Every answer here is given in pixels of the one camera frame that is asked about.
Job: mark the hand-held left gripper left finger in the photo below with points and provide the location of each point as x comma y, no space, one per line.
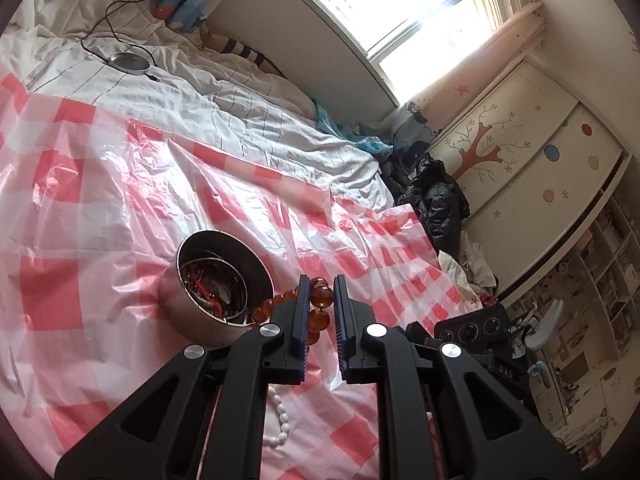
300,325

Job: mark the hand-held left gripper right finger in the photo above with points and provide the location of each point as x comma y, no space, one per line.
342,325

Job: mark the round metal tin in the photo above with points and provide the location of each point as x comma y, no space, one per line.
190,315

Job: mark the crumpled printed paper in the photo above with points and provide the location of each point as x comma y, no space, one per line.
470,270

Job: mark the light blue office chair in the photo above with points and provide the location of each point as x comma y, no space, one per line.
545,330

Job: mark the white bookshelf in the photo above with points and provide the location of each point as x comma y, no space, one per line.
600,285

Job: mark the black puffer jacket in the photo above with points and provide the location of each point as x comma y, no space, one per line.
435,195

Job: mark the wardrobe with tree print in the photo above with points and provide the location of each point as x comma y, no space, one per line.
525,185

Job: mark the blue plastic bag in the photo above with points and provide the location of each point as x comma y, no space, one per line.
370,145

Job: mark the white striped quilt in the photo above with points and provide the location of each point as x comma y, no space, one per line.
250,125

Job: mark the pink checked plastic sheet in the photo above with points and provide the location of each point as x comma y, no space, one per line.
100,210

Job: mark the pink curtain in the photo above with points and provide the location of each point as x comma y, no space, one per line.
475,70

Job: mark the striped pillow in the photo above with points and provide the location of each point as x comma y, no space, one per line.
245,50

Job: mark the round silver disc device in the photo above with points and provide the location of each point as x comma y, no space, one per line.
129,61

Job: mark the window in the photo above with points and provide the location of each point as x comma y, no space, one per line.
375,10

